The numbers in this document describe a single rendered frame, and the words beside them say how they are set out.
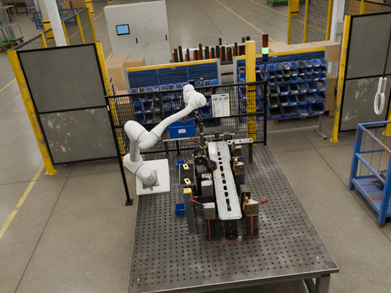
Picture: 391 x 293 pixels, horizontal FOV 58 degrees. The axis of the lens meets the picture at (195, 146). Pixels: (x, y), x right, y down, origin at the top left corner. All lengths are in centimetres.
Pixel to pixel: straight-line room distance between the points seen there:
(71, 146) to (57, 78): 111
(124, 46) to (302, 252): 812
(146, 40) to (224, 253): 779
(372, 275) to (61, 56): 463
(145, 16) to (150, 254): 770
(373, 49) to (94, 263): 483
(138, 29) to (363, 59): 607
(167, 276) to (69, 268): 164
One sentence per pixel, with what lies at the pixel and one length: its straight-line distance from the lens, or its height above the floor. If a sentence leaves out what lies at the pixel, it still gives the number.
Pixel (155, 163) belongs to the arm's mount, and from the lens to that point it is 387.
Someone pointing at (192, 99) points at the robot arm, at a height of 180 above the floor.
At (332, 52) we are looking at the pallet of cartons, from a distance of 684.
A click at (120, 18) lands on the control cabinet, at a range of 1002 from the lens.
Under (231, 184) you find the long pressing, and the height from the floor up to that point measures 100.
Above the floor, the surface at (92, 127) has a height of 73.
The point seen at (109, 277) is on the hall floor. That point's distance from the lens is 404.
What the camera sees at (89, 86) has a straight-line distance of 542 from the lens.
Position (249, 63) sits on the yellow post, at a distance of 417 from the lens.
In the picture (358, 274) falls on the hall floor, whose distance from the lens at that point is 399.
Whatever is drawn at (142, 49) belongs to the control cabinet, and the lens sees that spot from 1010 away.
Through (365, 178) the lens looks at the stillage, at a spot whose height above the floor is 17.
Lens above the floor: 284
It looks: 28 degrees down
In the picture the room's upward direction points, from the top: 6 degrees counter-clockwise
